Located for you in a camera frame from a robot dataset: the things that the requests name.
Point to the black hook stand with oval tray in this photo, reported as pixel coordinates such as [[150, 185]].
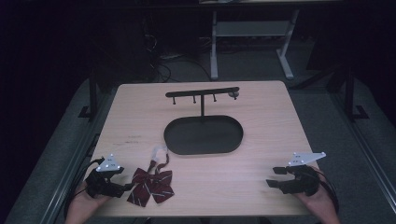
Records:
[[203, 135]]

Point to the dark red striped bow tie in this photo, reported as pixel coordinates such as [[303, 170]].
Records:
[[152, 185]]

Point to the person's right hand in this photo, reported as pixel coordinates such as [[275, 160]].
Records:
[[320, 203]]

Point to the white metal table frame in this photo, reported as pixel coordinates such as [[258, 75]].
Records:
[[252, 29]]

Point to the person's left hand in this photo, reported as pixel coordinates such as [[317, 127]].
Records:
[[83, 201]]

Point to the black metal stand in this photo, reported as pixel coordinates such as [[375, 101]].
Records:
[[92, 93], [350, 93]]

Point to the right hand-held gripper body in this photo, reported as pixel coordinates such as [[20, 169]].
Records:
[[303, 180]]

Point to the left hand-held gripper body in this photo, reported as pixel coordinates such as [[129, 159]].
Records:
[[100, 183]]

